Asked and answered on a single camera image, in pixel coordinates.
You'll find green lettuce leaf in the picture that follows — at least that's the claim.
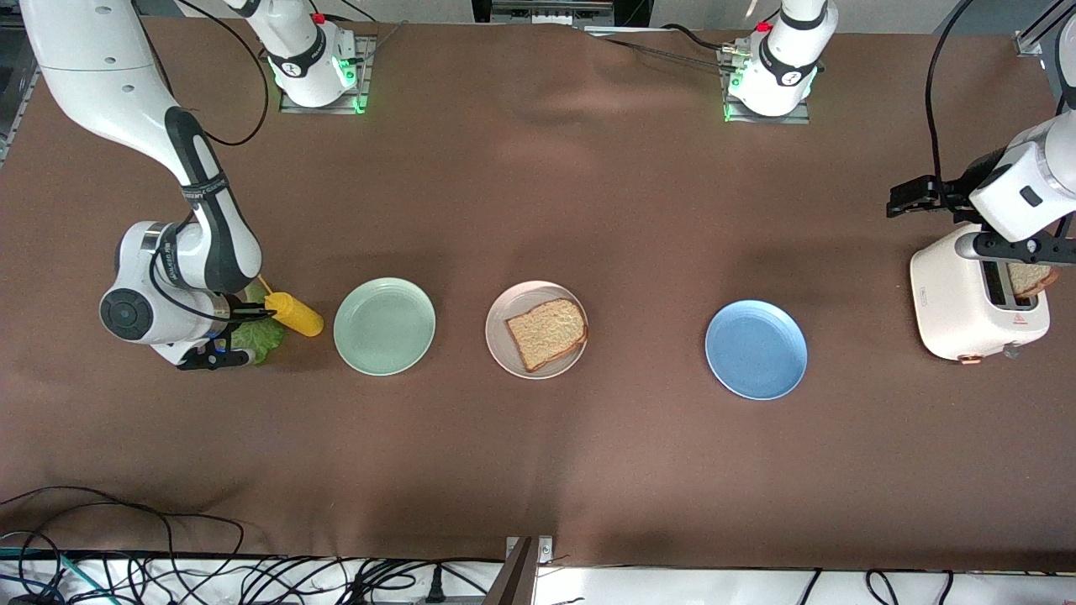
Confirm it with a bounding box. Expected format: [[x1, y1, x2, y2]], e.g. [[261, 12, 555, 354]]
[[231, 281, 287, 364]]

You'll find yellow squeeze bottle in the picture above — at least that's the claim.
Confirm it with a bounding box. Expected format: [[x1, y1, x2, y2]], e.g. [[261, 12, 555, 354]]
[[253, 270, 325, 338]]

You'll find brown bread slice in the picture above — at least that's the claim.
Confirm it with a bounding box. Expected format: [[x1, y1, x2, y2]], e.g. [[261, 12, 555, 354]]
[[1009, 262, 1060, 297], [505, 297, 588, 373]]

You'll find green plate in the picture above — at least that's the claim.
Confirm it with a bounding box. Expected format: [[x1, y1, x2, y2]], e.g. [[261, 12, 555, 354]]
[[333, 277, 437, 376]]

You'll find blue plate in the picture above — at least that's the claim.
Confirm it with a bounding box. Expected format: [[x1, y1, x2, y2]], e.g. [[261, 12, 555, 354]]
[[704, 300, 809, 401]]

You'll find beige plate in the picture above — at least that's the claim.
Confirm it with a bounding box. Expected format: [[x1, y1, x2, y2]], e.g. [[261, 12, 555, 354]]
[[485, 280, 589, 380]]

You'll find white toaster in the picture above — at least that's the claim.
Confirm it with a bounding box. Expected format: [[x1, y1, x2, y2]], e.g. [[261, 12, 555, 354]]
[[910, 222, 1052, 367]]

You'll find brown tablecloth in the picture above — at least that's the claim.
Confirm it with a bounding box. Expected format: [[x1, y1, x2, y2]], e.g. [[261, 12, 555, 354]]
[[0, 15, 1076, 572]]

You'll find black box device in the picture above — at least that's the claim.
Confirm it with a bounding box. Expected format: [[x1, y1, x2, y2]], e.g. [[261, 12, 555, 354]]
[[471, 0, 655, 28]]

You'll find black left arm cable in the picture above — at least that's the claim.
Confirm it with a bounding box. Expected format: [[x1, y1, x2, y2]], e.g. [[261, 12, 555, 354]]
[[925, 0, 976, 203]]

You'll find aluminium frame rail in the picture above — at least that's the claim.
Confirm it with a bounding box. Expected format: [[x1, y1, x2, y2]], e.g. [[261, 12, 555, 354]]
[[1013, 0, 1076, 60]]

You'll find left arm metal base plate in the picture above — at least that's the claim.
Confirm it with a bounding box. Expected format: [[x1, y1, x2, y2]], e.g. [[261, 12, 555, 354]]
[[721, 46, 812, 125]]

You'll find black loose cable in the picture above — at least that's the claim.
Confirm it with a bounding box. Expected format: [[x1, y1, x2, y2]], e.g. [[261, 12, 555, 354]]
[[0, 486, 246, 581]]

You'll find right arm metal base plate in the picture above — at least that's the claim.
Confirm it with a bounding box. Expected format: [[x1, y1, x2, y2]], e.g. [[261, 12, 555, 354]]
[[279, 35, 372, 115]]

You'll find teal cable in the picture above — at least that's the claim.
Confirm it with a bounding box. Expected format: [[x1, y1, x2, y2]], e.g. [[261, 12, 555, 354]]
[[0, 546, 85, 602]]

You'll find thin black base cable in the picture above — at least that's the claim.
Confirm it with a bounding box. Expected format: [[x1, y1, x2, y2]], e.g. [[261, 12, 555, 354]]
[[588, 24, 741, 68]]

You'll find aluminium frame post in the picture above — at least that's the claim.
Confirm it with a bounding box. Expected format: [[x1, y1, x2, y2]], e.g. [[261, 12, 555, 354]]
[[488, 536, 556, 605]]

